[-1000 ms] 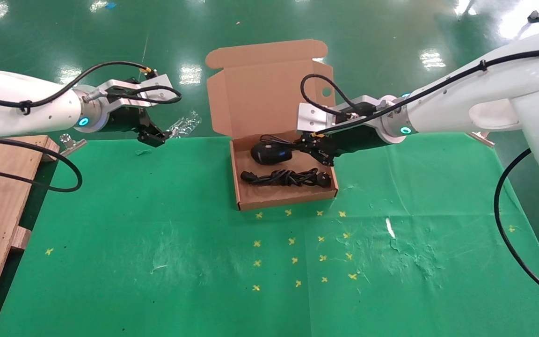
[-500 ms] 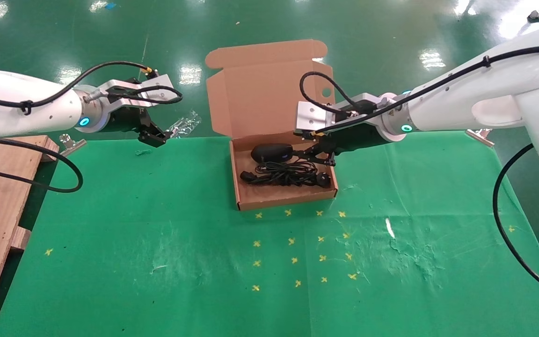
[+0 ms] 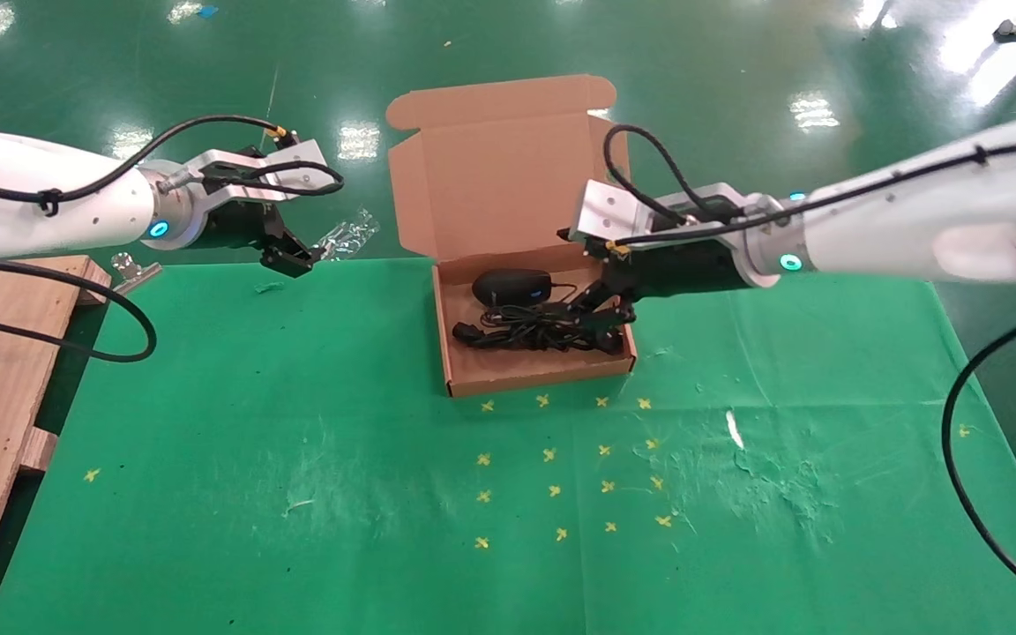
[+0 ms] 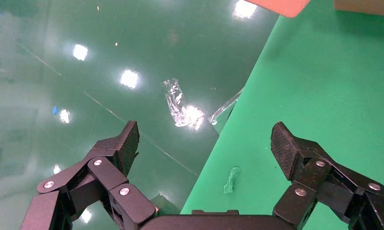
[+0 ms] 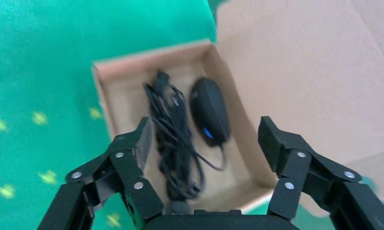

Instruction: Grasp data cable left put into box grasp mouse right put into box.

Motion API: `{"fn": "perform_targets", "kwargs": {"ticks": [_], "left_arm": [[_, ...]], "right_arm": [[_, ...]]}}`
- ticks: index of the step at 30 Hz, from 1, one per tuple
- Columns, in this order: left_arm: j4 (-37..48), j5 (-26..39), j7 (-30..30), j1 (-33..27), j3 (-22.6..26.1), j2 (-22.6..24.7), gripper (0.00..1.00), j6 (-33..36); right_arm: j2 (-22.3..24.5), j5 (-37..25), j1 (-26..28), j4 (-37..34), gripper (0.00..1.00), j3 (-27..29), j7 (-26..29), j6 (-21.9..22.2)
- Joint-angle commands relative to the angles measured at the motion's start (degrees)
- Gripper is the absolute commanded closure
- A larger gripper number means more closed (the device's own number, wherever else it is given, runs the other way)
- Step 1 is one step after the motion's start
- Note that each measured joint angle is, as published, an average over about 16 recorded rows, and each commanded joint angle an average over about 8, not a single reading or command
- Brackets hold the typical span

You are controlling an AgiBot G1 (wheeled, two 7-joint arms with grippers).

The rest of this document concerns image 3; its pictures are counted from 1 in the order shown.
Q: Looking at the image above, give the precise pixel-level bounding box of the silver metal binder clip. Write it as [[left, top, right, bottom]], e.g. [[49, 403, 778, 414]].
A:
[[110, 252, 164, 297]]

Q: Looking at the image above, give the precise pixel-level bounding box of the clear crumpled plastic wrapper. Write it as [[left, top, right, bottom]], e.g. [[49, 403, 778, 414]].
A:
[[309, 209, 382, 264]]

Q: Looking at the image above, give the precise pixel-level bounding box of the black left camera cable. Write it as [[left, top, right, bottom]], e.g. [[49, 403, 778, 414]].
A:
[[0, 114, 347, 218]]

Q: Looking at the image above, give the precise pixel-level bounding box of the black hanging left arm cable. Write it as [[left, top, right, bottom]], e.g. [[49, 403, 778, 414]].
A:
[[0, 254, 159, 364]]

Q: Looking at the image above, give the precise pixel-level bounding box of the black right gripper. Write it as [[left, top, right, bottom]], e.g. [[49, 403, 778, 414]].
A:
[[564, 237, 752, 355]]

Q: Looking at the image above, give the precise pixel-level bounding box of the open brown cardboard box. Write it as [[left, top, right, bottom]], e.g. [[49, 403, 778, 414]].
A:
[[385, 73, 639, 398]]

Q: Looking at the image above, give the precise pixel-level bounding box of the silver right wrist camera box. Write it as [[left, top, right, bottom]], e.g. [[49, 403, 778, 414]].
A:
[[568, 180, 784, 250]]

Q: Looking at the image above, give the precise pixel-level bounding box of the black right camera cable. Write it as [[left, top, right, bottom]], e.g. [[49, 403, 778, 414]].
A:
[[602, 123, 1016, 250]]

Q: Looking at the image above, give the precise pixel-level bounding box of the black camera cable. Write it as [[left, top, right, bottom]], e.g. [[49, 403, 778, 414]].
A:
[[602, 123, 1016, 250], [0, 114, 347, 218]]

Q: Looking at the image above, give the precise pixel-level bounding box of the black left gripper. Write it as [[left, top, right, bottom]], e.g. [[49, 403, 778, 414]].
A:
[[198, 198, 326, 280]]

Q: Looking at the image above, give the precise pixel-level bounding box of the black hanging right arm cable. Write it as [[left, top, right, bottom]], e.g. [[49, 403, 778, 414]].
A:
[[940, 316, 1016, 616]]

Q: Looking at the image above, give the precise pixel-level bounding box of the black wired computer mouse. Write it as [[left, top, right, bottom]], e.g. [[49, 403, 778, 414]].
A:
[[471, 268, 581, 329]]

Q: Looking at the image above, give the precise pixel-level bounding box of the black hanging arm cable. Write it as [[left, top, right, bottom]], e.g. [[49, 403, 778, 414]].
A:
[[0, 254, 159, 364], [940, 316, 1016, 616]]

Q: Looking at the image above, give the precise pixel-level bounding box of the green table cloth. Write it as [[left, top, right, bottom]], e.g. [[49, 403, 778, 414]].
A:
[[0, 247, 1016, 635]]

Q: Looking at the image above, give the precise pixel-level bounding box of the black power cable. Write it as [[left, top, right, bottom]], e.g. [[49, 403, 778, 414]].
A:
[[452, 304, 601, 355]]

